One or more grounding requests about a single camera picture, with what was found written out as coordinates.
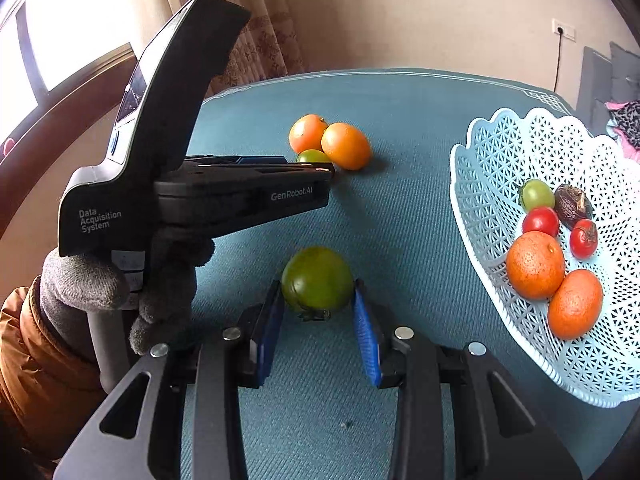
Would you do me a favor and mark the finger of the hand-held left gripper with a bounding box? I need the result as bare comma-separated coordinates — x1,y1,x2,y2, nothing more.
160,162,336,184
187,155,291,164

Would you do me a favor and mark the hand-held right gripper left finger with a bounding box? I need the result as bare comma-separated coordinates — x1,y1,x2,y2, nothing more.
52,280,286,480

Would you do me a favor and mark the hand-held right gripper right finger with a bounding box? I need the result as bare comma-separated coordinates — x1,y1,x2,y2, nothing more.
352,280,583,480

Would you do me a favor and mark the dark green tomato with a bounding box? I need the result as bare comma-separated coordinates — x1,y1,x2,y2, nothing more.
281,246,355,322

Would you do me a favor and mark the large textured orange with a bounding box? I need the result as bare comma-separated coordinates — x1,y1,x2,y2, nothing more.
506,231,567,301

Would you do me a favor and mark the small red cherry tomato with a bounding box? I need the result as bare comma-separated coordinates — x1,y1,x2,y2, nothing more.
522,206,561,239

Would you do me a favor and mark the small orange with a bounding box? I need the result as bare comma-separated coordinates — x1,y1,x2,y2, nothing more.
547,269,604,341

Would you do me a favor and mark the light blue lattice basket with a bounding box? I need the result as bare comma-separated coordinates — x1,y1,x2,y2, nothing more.
449,106,640,409

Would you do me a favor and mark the light green tomato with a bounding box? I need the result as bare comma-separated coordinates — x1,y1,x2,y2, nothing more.
518,178,556,212

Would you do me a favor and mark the red tomato with dark scar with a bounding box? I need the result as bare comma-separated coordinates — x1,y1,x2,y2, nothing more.
569,218,599,261

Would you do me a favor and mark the dark wrinkled passion fruit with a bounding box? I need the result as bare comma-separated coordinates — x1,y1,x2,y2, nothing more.
554,184,594,231

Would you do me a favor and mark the person's left hand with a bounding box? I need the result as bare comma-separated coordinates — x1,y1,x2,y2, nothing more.
39,229,217,361

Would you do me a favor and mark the smooth orange citrus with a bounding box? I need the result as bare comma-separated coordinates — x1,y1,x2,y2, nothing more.
289,114,329,155
321,122,372,171

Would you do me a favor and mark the beige patterned curtain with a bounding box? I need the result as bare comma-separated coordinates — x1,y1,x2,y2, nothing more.
155,0,306,98

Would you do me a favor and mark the leopard print cloth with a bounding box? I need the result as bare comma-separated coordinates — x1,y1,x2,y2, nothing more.
611,102,640,151

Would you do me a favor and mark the grey padded cushion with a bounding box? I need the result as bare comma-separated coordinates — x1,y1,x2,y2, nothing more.
609,42,640,103
575,46,613,126

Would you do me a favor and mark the window with brown frame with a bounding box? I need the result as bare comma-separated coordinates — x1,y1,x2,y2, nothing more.
0,0,146,231

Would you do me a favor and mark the black power cable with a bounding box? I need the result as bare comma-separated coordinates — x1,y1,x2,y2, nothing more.
552,35,563,93

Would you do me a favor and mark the white wall socket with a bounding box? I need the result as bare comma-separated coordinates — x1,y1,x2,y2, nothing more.
551,18,577,42

